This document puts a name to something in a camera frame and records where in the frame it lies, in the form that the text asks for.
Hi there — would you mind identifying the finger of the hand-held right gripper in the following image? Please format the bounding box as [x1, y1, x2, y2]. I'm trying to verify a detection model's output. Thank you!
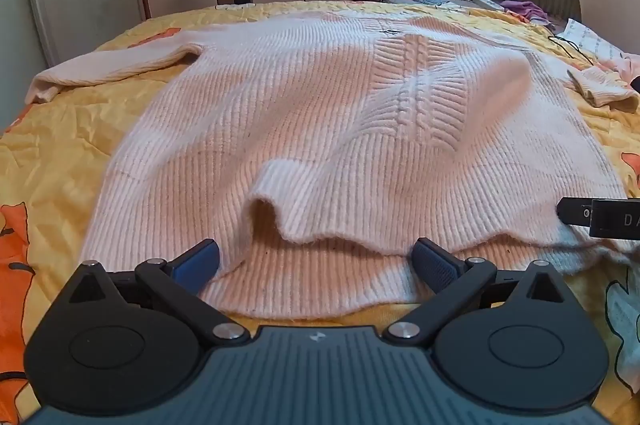
[557, 197, 594, 227]

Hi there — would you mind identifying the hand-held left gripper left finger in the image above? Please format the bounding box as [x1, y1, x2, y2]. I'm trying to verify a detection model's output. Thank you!
[66, 238, 252, 347]

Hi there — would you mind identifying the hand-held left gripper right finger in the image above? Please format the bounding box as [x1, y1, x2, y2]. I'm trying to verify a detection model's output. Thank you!
[383, 237, 574, 347]

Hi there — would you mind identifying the pink knit sweater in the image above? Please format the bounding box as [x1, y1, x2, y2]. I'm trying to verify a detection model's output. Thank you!
[27, 6, 640, 322]

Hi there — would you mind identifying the light pink cloth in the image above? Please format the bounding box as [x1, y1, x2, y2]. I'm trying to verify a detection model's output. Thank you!
[597, 52, 640, 92]

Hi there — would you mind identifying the white printed cloth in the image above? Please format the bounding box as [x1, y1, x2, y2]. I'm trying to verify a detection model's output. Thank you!
[550, 18, 632, 71]

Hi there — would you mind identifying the yellow printed blanket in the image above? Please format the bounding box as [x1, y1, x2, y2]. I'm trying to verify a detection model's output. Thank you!
[0, 0, 640, 408]

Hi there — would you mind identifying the purple cloth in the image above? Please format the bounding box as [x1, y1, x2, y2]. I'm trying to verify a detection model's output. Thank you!
[500, 0, 552, 26]

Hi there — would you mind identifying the thin black cable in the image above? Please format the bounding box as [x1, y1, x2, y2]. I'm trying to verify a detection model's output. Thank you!
[547, 34, 597, 67]

